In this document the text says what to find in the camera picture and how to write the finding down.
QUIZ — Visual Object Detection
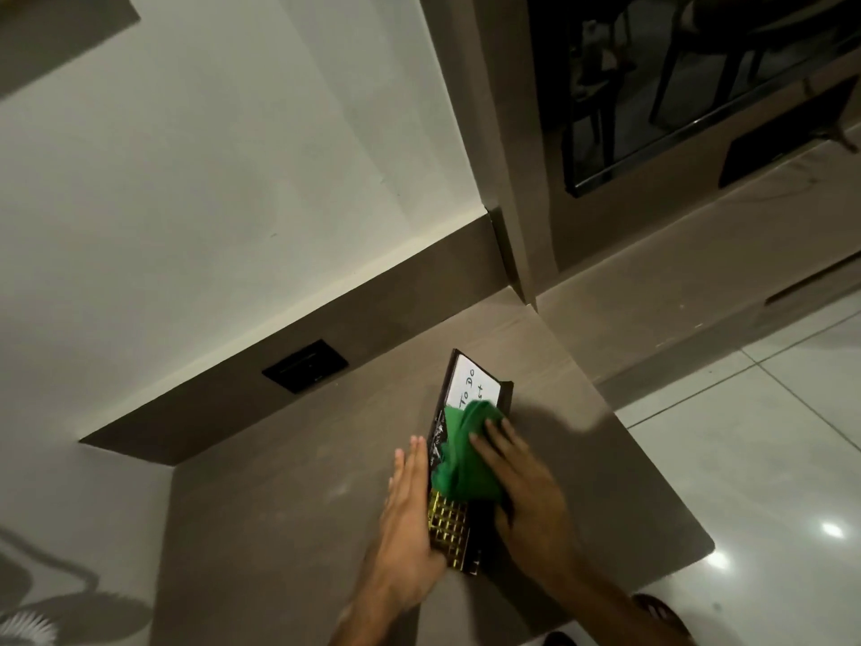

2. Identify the dark frame with gold pattern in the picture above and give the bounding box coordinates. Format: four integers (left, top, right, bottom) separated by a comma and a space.
426, 348, 515, 578

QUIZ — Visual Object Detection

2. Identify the green cloth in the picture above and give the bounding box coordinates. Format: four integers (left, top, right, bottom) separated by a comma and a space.
430, 398, 510, 506

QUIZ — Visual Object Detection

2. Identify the brown wall shelf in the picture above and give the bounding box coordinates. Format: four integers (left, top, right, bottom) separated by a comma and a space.
0, 0, 142, 101

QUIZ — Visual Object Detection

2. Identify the person's right hand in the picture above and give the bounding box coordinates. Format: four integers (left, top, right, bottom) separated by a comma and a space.
469, 417, 581, 589

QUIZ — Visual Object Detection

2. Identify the person's left hand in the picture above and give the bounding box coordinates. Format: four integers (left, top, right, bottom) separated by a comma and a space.
366, 434, 449, 602

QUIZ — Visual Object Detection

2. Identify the black box under television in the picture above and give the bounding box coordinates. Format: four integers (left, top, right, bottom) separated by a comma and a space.
717, 117, 819, 189

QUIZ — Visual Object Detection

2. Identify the brown television wall unit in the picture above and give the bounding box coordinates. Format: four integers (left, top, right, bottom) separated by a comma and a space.
470, 0, 861, 392

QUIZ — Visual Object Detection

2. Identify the black wall socket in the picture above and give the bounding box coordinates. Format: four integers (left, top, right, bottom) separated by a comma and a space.
261, 339, 349, 395

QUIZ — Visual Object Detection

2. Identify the white paper note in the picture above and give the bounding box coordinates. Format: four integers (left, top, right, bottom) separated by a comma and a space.
445, 355, 503, 415

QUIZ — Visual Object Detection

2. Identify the person's left forearm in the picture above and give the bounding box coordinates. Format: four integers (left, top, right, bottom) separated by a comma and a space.
333, 575, 435, 646

